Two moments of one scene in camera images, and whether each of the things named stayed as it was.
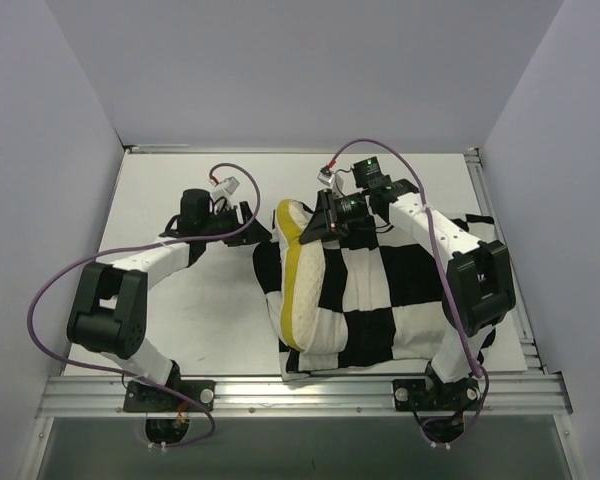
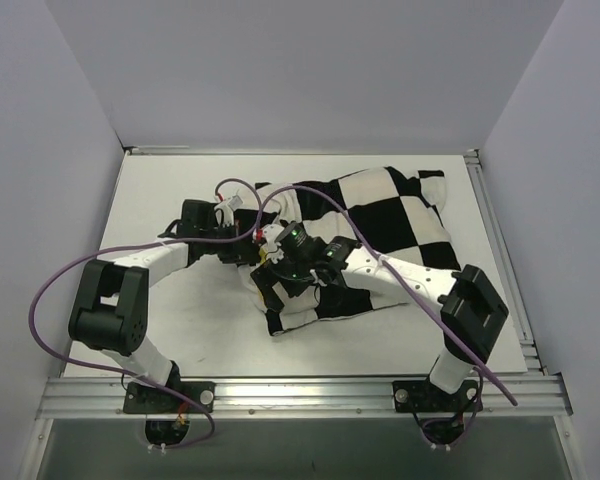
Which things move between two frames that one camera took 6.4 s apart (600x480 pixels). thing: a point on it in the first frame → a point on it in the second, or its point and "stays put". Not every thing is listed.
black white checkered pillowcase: [391, 290] → [397, 211]
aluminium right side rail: [476, 162] stays put
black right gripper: [327, 215] → [266, 284]
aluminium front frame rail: [345, 396] stays put
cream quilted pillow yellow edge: [302, 279] → [259, 306]
